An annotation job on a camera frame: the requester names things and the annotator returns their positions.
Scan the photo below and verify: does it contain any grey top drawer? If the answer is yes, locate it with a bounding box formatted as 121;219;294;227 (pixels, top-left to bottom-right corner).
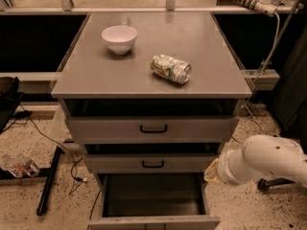
66;116;239;145

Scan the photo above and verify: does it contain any white ceramic bowl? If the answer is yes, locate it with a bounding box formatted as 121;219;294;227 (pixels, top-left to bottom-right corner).
102;25;138;55

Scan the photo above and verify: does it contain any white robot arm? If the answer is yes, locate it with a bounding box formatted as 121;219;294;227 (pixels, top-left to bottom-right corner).
203;135;307;188

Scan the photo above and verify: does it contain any black floor stand bar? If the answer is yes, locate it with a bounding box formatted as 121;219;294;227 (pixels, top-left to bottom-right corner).
0;147;63;217

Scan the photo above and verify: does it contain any white power strip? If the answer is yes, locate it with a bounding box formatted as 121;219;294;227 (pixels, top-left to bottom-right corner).
232;0;277;16

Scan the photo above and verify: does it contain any crushed soda can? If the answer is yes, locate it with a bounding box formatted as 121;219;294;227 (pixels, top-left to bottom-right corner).
151;55;192;84

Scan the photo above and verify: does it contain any clear plastic bottle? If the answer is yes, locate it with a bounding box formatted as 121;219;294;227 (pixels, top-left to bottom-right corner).
2;153;40;178

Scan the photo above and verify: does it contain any black office chair base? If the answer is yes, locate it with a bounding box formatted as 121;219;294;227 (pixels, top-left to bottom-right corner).
257;178;292;192

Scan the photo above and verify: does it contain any grey middle drawer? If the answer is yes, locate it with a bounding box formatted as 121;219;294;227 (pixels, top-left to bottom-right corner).
84;153;215;173

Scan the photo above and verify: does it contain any white power cable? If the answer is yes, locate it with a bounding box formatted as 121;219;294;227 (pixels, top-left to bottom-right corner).
230;12;281;145

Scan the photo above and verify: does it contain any grey drawer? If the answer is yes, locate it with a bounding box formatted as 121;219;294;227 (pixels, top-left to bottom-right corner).
84;153;215;173
88;172;220;230
66;116;239;145

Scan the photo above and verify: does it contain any black floor cable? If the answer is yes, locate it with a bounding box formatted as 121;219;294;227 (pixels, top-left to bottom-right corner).
12;103;89;196

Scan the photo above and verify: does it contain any grey bottom drawer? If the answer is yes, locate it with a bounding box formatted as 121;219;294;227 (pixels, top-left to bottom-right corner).
88;172;220;230

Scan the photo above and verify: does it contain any black equipment on left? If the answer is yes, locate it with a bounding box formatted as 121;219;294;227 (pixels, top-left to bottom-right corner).
0;77;31;133

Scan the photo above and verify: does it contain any grey drawer cabinet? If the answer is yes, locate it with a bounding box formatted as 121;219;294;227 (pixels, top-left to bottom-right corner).
50;11;253;190

